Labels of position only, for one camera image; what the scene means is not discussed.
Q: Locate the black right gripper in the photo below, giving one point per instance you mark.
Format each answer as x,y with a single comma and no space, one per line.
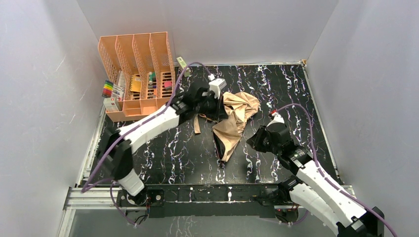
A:
259,139

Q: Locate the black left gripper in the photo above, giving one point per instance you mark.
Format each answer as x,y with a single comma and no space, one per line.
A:
215,106

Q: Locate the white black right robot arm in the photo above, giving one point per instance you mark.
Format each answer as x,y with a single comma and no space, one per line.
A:
327,193

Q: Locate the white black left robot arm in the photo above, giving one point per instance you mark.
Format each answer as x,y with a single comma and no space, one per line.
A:
121,144

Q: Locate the green white small box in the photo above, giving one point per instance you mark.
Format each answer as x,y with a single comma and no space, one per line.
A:
183,65

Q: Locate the pink eraser in organizer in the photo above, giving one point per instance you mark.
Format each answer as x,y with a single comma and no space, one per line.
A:
167,85

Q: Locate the yellow notebook in organizer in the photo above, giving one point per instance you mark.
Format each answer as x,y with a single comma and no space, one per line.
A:
135,84

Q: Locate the peach plastic desk organizer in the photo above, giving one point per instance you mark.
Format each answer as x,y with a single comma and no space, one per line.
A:
142,64

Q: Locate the small white cardboard box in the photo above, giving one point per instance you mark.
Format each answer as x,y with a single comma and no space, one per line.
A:
111,104

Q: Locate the colourful marker pen set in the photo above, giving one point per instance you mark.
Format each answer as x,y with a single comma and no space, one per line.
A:
107,89

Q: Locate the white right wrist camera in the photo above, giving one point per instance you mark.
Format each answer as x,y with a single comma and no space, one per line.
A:
276,118

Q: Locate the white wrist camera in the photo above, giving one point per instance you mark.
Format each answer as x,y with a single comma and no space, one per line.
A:
276,118
216,86

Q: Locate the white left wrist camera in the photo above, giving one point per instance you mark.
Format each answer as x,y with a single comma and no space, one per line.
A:
216,86

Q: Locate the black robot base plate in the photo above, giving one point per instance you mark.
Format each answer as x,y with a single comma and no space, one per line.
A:
262,200

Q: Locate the aluminium table edge rail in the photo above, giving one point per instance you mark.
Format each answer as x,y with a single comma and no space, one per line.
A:
183,176

